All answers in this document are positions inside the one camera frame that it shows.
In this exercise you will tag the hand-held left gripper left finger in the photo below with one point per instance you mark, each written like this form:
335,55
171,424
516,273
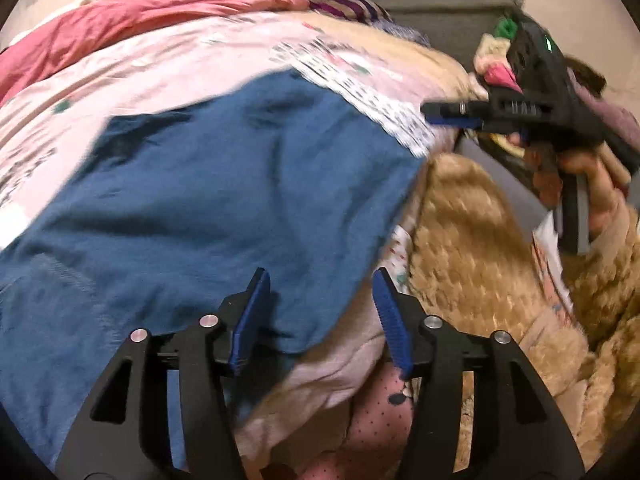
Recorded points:
249,320

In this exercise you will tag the beige fuzzy blanket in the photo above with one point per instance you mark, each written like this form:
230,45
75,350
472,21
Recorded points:
475,270

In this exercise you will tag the blue floral cloth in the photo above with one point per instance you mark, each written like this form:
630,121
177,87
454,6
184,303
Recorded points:
405,34

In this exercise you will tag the pile of colourful clothes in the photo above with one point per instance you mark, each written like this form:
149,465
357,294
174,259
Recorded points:
495,60

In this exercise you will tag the red quilt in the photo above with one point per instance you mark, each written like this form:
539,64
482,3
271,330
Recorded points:
100,25

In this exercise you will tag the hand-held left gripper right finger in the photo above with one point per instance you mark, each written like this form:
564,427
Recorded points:
392,320

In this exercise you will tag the blue denim pants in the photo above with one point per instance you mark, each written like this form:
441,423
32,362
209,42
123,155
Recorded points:
200,200

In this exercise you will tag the pink dotted pajama pants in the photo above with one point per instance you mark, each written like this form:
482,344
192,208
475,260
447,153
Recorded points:
375,425

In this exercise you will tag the striped purple cloth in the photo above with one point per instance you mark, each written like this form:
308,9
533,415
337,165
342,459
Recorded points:
345,5

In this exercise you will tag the person's right hand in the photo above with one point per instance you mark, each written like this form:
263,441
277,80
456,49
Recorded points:
595,180

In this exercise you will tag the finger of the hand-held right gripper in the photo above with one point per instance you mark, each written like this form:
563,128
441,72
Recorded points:
457,121
455,107

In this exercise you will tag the pink printed blanket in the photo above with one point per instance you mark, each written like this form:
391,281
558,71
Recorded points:
150,75

